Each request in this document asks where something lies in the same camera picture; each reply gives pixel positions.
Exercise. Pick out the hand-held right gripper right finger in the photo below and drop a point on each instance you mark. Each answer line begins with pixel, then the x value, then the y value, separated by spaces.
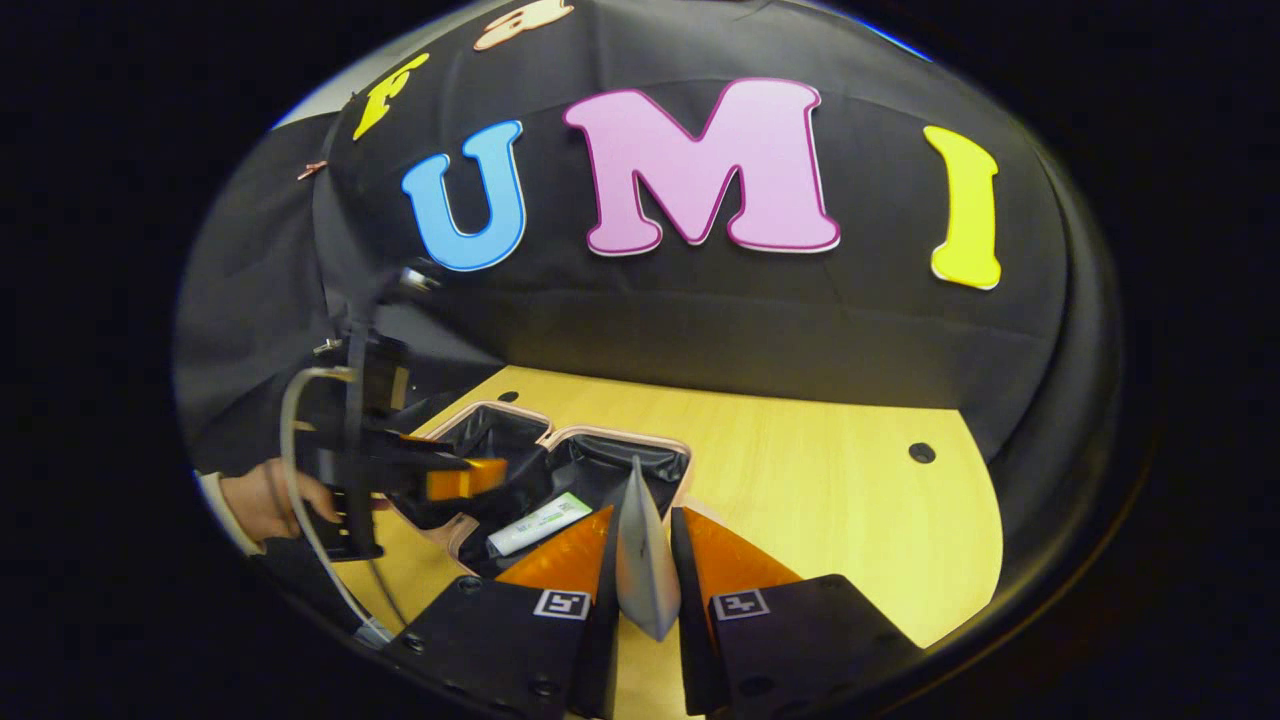
pixel 695 640

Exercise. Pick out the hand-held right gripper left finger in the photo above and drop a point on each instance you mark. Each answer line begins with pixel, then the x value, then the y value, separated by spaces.
pixel 600 640

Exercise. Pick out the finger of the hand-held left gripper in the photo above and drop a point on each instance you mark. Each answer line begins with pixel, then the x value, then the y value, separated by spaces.
pixel 465 478

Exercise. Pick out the white green skin care tube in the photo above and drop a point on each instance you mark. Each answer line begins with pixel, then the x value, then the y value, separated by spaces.
pixel 540 524

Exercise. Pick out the silver skin care tube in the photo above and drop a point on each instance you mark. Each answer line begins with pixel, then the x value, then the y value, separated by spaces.
pixel 645 560

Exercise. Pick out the pale pink scalloped suitcase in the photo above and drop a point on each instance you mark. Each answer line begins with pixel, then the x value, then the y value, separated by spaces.
pixel 580 475

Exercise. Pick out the silver cloth clip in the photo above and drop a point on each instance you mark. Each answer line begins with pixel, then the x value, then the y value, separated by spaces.
pixel 327 347

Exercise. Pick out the copper cloth clip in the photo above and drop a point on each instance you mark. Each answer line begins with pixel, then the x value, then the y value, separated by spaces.
pixel 312 169

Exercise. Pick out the black backdrop cloth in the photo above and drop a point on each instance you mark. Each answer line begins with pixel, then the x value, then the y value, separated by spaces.
pixel 700 320

